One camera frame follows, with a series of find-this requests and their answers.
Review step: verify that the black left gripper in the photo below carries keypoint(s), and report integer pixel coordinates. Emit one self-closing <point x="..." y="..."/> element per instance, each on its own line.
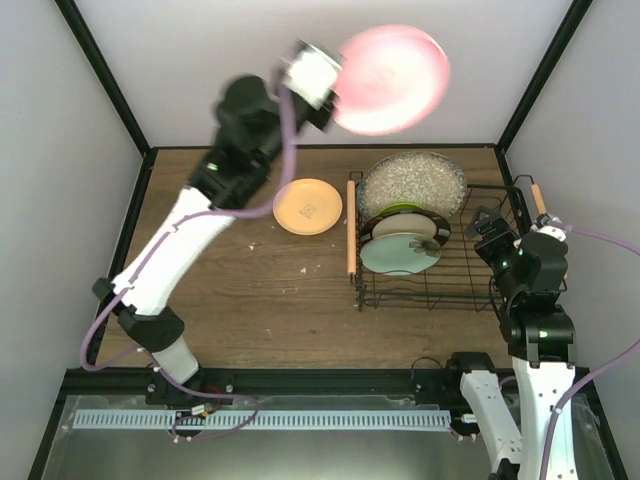
<point x="320" y="116"/>

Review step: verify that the pink plate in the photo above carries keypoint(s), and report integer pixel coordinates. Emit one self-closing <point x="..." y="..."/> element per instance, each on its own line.
<point x="392" y="77"/>

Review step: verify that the speckled grey large plate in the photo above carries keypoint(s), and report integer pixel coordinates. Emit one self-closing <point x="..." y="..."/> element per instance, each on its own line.
<point x="427" y="180"/>

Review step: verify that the right wooden rack handle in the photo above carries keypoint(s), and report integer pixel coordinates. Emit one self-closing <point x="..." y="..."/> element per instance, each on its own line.
<point x="538" y="199"/>

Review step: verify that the green plate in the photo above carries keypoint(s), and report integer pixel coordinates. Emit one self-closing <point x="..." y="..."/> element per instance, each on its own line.
<point x="404" y="207"/>

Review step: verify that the left wooden rack handle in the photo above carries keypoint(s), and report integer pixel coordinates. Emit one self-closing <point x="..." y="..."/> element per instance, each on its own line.
<point x="351" y="228"/>

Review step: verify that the light teal plate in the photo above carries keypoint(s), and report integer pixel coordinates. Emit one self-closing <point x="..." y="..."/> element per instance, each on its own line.
<point x="400" y="254"/>

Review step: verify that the white slotted cable duct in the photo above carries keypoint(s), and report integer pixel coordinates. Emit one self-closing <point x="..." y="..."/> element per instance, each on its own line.
<point x="401" y="420"/>

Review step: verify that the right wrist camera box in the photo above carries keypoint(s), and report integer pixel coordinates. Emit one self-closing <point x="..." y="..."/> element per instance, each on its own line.
<point x="549" y="225"/>

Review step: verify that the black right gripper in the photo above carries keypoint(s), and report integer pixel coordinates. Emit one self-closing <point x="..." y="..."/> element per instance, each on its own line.
<point x="496" y="221"/>

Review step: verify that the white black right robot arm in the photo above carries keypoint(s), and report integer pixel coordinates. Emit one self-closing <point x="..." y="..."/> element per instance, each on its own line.
<point x="528" y="273"/>

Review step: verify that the wooden rack handle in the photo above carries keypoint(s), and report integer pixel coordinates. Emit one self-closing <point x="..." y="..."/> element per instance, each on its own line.
<point x="538" y="199"/>
<point x="351" y="228"/>

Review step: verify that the glossy black plate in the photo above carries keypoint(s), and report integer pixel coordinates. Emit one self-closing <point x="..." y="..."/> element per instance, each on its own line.
<point x="441" y="237"/>

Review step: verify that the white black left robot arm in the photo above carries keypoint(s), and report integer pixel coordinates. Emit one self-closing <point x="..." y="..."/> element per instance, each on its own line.
<point x="254" y="129"/>

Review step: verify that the orange plate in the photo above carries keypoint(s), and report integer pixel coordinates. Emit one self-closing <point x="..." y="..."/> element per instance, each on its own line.
<point x="307" y="207"/>

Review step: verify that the black cage frame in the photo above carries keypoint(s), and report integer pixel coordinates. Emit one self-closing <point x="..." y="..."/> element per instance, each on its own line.
<point x="85" y="39"/>

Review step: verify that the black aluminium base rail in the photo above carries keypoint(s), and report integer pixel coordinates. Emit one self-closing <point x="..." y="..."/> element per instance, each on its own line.
<point x="428" y="386"/>

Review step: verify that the black wire dish rack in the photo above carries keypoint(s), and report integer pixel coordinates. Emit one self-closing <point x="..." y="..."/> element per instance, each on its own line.
<point x="460" y="279"/>

